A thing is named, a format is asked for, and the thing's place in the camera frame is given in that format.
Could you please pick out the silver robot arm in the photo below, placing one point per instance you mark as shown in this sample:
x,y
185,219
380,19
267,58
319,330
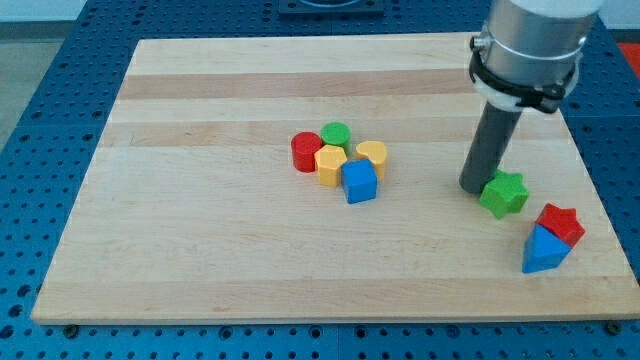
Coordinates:
x,y
528,52

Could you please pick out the blue cube block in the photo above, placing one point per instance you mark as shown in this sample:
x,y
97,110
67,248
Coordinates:
x,y
359,181

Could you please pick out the yellow hexagon block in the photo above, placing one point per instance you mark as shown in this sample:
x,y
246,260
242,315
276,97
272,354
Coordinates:
x,y
329,160

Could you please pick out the red cylinder block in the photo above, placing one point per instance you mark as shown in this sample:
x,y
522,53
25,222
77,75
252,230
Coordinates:
x,y
304,145

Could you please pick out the green cylinder block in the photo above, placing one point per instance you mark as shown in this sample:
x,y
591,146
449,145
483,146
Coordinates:
x,y
336,134

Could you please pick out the wooden board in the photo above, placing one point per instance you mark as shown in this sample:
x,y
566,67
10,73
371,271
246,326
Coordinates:
x,y
191,211

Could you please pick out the green star block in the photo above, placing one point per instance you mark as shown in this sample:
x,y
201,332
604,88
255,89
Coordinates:
x,y
506,193

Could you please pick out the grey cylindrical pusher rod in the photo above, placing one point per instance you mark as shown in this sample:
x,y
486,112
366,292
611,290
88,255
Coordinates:
x,y
490,141

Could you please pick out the blue triangle block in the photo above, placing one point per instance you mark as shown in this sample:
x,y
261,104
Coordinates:
x,y
543,251

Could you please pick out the red star block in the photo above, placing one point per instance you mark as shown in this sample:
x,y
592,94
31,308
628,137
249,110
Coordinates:
x,y
562,223

